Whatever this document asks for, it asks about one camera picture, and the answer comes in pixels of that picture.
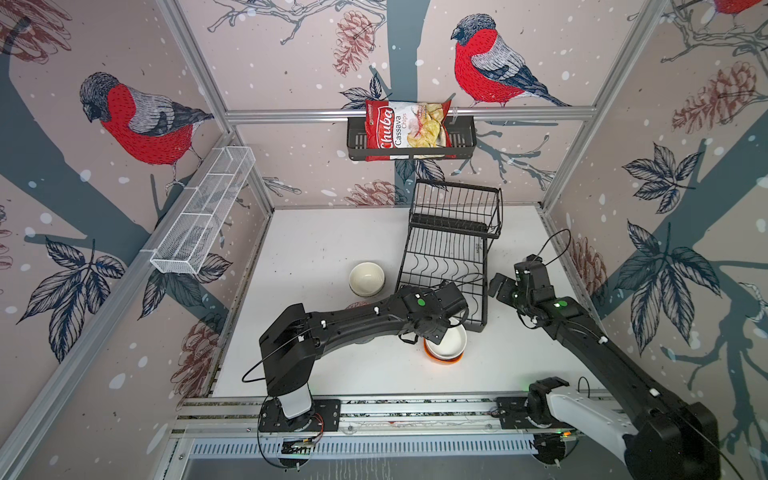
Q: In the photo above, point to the black wire dish rack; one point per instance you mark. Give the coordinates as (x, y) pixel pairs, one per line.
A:
(451, 228)

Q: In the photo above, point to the white ceramic bowl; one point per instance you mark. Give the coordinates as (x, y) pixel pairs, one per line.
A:
(453, 343)

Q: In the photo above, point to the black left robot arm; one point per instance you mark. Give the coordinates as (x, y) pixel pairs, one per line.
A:
(292, 344)

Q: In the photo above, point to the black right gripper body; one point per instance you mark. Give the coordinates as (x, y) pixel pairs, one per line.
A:
(506, 292)

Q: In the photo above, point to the cream ceramic bowl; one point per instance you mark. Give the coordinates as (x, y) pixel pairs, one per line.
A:
(367, 279)

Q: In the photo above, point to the red cassava chips bag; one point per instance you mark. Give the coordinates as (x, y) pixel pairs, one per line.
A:
(406, 125)

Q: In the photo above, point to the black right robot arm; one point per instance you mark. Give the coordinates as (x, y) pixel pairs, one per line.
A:
(656, 434)

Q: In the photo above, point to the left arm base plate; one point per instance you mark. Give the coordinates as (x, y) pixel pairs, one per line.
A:
(323, 416)

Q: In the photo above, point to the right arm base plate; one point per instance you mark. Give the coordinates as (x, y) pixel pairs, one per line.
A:
(513, 414)

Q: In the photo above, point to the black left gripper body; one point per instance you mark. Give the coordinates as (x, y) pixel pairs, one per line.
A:
(439, 330)

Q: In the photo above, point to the orange plastic bowl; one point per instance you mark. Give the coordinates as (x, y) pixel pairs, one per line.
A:
(439, 359)

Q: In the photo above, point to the aluminium mounting rail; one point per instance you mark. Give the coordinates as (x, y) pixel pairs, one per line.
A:
(366, 415)

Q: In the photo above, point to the black wall basket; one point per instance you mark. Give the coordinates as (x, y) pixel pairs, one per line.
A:
(456, 138)

